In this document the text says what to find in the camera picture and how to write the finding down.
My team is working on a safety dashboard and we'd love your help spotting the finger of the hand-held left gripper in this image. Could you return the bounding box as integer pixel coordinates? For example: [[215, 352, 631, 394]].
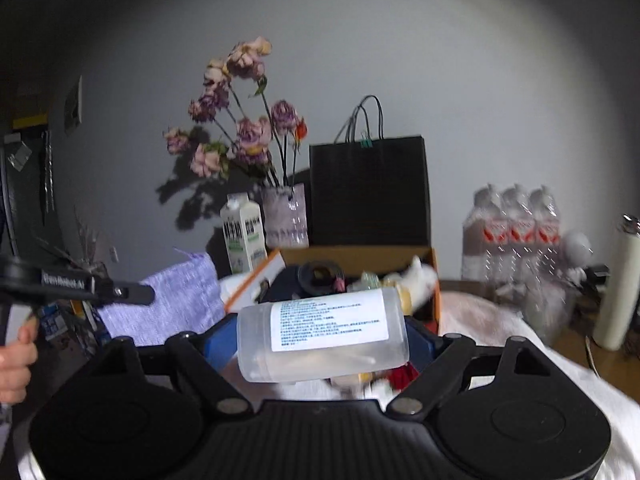
[[98, 280, 157, 307]]

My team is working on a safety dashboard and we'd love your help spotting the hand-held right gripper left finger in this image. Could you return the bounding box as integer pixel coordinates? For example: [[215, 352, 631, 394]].
[[97, 324, 254, 416]]

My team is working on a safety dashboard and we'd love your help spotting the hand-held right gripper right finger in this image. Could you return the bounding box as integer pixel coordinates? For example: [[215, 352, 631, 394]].
[[387, 318, 547, 416]]

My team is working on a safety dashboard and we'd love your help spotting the purple knitted cloth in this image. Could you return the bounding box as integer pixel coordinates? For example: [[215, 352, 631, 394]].
[[96, 250, 227, 347]]

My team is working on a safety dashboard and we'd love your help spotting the orange cardboard box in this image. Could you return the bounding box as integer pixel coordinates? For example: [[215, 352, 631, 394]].
[[223, 245, 444, 333]]

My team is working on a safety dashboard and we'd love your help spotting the yellow and white plush toy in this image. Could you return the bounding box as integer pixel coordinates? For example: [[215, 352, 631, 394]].
[[384, 256, 440, 314]]

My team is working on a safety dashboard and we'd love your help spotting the translucent white labelled plastic bottle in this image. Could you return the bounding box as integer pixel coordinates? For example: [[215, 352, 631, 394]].
[[236, 287, 412, 384]]

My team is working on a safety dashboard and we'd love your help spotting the person's left hand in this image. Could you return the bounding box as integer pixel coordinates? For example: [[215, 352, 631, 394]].
[[0, 318, 40, 405]]

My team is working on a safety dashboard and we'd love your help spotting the white fleece blanket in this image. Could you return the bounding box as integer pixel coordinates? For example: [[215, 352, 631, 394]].
[[15, 272, 640, 480]]

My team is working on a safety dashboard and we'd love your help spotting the white milk carton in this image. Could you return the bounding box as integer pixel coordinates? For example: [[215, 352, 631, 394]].
[[220, 194, 267, 275]]

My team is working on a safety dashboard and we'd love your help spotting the clear plastic bag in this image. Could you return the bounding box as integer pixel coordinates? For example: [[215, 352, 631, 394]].
[[522, 278, 578, 333]]

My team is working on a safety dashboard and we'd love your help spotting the clear purple-tinted vase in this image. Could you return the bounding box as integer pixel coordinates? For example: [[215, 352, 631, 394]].
[[261, 184, 310, 250]]

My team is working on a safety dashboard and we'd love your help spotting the black paper shopping bag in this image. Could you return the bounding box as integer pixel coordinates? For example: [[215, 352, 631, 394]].
[[308, 94, 433, 248]]

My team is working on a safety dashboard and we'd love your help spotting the white round gadget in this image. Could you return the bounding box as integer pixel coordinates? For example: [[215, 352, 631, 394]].
[[561, 231, 594, 282]]

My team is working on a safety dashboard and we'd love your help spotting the small black device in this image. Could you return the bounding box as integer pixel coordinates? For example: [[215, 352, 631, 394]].
[[581, 264, 612, 288]]

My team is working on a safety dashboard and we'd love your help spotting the dried purple flower bouquet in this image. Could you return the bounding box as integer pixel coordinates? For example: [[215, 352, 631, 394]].
[[164, 36, 308, 192]]

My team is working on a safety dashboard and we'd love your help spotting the white thermos bottle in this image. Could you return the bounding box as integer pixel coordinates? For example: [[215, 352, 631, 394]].
[[592, 214, 640, 352]]

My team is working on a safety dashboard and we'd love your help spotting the black ring-shaped object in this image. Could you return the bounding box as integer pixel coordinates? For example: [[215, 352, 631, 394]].
[[298, 259, 343, 302]]

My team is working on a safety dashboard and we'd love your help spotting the grey wall-mounted panel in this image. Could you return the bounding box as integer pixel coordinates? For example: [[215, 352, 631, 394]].
[[63, 75, 84, 137]]

